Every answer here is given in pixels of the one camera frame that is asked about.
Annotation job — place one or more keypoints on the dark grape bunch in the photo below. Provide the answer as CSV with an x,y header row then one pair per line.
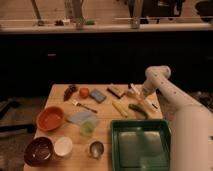
x,y
69,91

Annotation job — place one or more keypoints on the green plastic tray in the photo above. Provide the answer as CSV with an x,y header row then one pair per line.
x,y
140,145

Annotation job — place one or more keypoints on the red tomato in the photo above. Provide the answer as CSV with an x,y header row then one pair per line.
x,y
84,93

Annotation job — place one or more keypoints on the blue sponge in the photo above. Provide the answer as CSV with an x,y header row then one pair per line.
x,y
98,96

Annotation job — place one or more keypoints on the green plastic cup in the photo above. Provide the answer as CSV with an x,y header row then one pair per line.
x,y
88,126

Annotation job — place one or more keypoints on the orange bowl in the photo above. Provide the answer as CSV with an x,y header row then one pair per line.
x,y
50,118

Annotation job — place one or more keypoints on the small metal cup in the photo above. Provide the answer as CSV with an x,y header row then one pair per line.
x,y
96,149

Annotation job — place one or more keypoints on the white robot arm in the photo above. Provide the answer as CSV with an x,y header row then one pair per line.
x,y
191,128

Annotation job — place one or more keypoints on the green cucumber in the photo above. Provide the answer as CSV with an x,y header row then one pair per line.
x,y
138,109

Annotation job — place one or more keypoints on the small white bowl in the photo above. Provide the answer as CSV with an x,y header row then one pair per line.
x,y
63,146

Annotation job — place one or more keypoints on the silver fork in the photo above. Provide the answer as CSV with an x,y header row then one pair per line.
x,y
76,103

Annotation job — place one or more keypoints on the light blue cloth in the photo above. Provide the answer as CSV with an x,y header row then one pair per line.
x,y
82,117

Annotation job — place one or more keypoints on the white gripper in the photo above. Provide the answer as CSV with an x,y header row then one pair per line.
x,y
145,92

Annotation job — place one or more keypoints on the dark purple bowl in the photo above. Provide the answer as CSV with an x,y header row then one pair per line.
x,y
38,152

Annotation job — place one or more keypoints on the brown block eraser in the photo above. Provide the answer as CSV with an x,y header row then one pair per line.
x,y
115,91

